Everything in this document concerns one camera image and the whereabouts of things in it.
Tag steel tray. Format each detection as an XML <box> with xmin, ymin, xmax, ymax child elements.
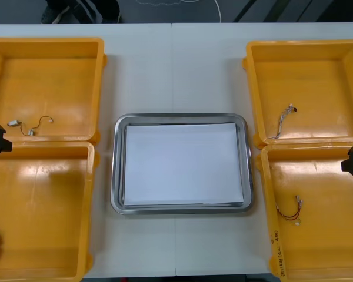
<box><xmin>110</xmin><ymin>112</ymin><xmax>255</xmax><ymax>216</ymax></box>

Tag red-yellow wire harness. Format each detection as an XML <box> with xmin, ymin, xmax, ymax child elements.
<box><xmin>275</xmin><ymin>194</ymin><xmax>304</xmax><ymax>227</ymax></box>

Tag person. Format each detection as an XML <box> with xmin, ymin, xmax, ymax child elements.
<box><xmin>40</xmin><ymin>0</ymin><xmax>123</xmax><ymax>25</ymax></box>

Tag white floor cable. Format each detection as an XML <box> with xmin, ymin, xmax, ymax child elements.
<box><xmin>134</xmin><ymin>0</ymin><xmax>224</xmax><ymax>24</ymax></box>

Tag small metal solenoid with cable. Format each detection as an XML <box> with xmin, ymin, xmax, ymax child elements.
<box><xmin>6</xmin><ymin>116</ymin><xmax>55</xmax><ymax>137</ymax></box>

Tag yellow-orange plastic bin with handwriting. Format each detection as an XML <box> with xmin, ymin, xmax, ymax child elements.
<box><xmin>256</xmin><ymin>143</ymin><xmax>353</xmax><ymax>282</ymax></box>

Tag white paper sheet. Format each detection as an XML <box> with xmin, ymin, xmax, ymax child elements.
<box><xmin>124</xmin><ymin>123</ymin><xmax>244</xmax><ymax>207</ymax></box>

